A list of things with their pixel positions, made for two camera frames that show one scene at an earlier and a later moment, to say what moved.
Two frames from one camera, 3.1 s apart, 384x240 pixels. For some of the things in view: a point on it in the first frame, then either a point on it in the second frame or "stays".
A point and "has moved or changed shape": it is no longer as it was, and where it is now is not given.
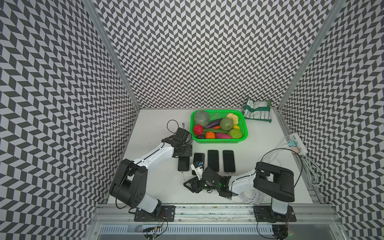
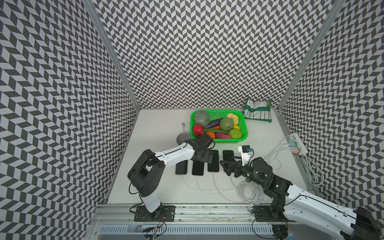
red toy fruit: [198, 129] stays
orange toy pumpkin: [210, 134] stays
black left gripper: [188, 150] to [207, 157]
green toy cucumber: [216, 130] stays
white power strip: [295, 137] stays
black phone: [213, 160] stays
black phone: [183, 163] has moved or changed shape
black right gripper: [194, 182] to [237, 164]
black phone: [228, 159] stays
